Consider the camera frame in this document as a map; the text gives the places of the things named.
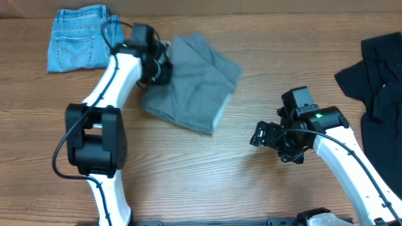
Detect grey shorts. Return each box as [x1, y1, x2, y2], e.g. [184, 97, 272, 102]
[141, 32, 242, 135]

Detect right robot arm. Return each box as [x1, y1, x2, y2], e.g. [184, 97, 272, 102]
[250, 104, 401, 225]

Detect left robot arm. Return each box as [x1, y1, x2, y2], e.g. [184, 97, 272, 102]
[64, 41, 173, 225]

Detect folded blue denim jeans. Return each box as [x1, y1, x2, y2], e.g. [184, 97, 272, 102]
[47, 4, 124, 73]

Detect black shirt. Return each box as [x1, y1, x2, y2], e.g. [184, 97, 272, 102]
[335, 32, 401, 196]

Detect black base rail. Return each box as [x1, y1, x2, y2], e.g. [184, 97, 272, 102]
[132, 217, 307, 226]

